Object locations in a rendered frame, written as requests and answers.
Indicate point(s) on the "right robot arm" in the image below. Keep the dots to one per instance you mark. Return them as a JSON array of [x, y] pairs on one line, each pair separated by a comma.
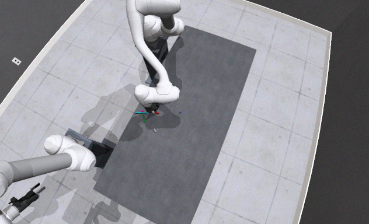
[[75, 158]]

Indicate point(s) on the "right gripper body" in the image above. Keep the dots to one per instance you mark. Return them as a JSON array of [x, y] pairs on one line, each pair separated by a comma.
[[18, 206]]

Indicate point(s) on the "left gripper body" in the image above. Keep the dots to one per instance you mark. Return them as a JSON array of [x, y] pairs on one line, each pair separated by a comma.
[[151, 106]]

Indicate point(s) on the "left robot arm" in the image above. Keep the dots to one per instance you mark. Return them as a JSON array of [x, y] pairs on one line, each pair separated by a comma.
[[148, 31]]

